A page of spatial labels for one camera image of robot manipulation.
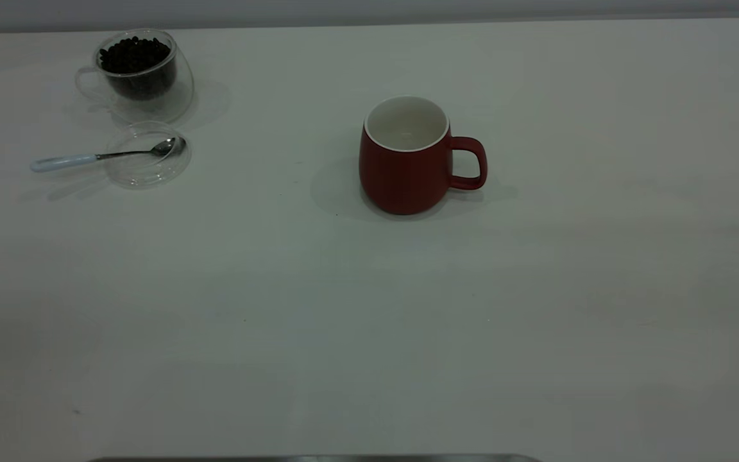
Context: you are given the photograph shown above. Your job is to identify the red ceramic mug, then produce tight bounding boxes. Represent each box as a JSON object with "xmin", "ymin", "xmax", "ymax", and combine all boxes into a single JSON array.
[{"xmin": 359, "ymin": 95, "xmax": 489, "ymax": 216}]

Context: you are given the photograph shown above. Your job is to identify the spoon with pale blue handle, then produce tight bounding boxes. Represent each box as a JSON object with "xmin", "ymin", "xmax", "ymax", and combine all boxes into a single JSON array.
[{"xmin": 30, "ymin": 137, "xmax": 186, "ymax": 173}]

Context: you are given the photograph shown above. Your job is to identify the clear glass cup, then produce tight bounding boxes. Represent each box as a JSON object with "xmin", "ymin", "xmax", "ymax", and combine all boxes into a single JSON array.
[{"xmin": 74, "ymin": 28, "xmax": 195, "ymax": 124}]

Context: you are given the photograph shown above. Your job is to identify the dark coffee beans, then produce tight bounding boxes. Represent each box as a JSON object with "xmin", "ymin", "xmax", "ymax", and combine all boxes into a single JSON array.
[{"xmin": 99, "ymin": 37, "xmax": 176, "ymax": 100}]

